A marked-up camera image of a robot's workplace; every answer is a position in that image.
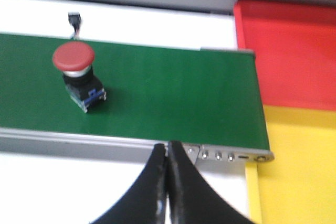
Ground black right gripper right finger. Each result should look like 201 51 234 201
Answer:
167 141 252 223

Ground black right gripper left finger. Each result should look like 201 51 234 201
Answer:
94 144 167 223

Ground red mushroom push button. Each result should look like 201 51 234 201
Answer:
52 40 107 113

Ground yellow tray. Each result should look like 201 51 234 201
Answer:
245 105 335 223

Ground green conveyor belt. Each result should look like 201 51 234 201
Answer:
1 34 269 150

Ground red tray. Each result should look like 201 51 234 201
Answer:
234 0 335 111

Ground aluminium conveyor frame rail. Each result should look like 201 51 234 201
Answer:
1 127 275 163

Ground black connector with wires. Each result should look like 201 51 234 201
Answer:
68 13 81 39

